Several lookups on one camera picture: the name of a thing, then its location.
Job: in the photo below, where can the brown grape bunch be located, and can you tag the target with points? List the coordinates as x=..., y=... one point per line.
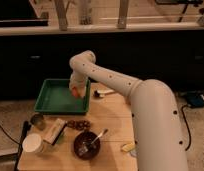
x=79, y=125

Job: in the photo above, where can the brown bowl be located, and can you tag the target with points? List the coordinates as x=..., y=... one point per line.
x=87, y=137

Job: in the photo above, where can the blue device on floor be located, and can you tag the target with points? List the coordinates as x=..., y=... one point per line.
x=195, y=99

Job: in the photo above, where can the green plastic tray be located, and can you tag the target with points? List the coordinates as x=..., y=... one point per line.
x=56, y=98

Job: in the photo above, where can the yellow corn cob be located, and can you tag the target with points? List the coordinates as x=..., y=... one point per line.
x=127, y=147

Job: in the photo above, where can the metal spoon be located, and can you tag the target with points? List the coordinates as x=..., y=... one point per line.
x=94, y=140

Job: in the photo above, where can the small metal cup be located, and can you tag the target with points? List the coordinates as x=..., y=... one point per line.
x=38, y=121

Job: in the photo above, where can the white box with black edge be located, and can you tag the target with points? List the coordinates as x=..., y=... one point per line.
x=54, y=131

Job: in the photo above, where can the white cup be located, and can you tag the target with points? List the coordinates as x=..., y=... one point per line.
x=33, y=143

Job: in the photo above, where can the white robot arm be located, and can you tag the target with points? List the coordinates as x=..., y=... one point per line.
x=155, y=115

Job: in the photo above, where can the orange apple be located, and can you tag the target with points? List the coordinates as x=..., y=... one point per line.
x=75, y=92

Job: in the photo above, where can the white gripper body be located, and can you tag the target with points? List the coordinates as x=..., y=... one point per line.
x=79, y=83

